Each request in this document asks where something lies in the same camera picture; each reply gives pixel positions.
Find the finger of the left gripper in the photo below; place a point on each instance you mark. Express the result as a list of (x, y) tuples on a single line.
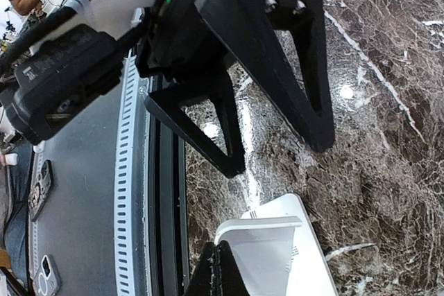
[(282, 45), (202, 112)]

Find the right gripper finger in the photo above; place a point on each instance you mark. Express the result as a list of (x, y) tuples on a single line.
[(217, 273)]

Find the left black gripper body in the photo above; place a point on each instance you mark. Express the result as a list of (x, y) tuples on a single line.
[(181, 47)]

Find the white remote control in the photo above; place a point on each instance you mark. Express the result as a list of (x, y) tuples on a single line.
[(309, 274)]

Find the white battery cover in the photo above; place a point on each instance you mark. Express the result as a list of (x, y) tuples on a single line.
[(262, 249)]

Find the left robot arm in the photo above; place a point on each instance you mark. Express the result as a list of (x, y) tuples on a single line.
[(191, 44)]

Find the smartphone with patterned case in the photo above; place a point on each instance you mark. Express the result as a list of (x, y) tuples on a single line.
[(41, 189)]

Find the grey smartphone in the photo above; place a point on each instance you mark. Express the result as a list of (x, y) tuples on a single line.
[(46, 281)]

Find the black front rail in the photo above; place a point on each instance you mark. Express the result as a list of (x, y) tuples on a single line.
[(167, 238)]

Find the white slotted cable duct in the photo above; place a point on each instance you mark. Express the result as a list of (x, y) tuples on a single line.
[(129, 188)]

